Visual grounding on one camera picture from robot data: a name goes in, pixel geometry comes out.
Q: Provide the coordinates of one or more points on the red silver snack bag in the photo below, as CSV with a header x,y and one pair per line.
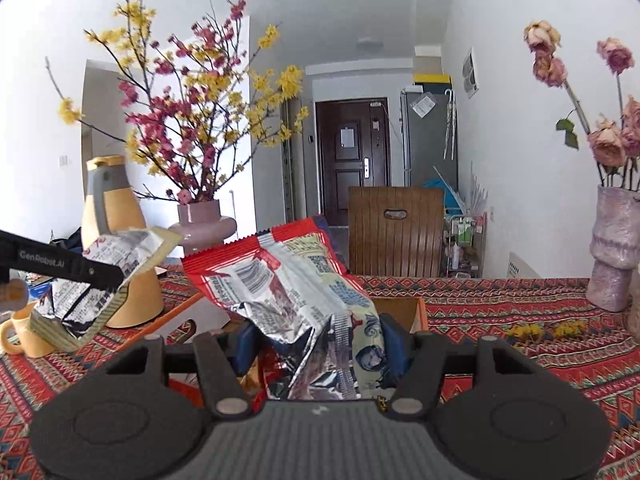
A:
x,y
324,332

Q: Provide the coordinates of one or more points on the pink glossy ring vase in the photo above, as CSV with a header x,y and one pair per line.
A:
x,y
202,226

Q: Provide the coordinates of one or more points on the dark brown door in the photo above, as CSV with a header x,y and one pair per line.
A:
x,y
354,151

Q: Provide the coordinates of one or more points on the patterned red tablecloth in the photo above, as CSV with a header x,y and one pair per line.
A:
x,y
547,319

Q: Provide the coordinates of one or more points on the pink yellow blossom branches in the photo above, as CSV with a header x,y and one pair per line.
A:
x,y
190,103

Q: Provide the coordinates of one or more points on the wire storage cart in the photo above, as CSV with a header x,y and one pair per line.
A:
x,y
464,246

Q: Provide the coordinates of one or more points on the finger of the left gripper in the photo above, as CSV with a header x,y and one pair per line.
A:
x,y
22,254

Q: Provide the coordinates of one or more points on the fallen yellow petals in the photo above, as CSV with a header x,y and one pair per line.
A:
x,y
536,332

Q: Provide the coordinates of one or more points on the brown wooden chair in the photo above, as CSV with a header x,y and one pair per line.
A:
x,y
396,231

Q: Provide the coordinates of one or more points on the yellow ceramic mug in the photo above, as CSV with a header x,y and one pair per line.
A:
x,y
28,343

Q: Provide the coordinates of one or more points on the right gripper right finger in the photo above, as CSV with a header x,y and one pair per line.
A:
x,y
417,370

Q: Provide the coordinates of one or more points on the grey refrigerator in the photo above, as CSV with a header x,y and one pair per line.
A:
x,y
428,140

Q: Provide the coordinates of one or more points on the yellow box on fridge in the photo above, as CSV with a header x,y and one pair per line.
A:
x,y
431,79

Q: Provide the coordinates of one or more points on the red orange cardboard box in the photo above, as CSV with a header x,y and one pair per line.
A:
x,y
198,315

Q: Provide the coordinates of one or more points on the yellow thermos jug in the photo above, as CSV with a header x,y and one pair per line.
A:
x,y
113,229

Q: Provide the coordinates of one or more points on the silver yellow snack bag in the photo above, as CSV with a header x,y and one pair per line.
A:
x,y
71,313

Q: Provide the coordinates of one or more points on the textured pink ceramic vase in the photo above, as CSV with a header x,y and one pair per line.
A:
x,y
614,247

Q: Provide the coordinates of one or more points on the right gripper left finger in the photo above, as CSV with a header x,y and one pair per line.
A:
x,y
220,361

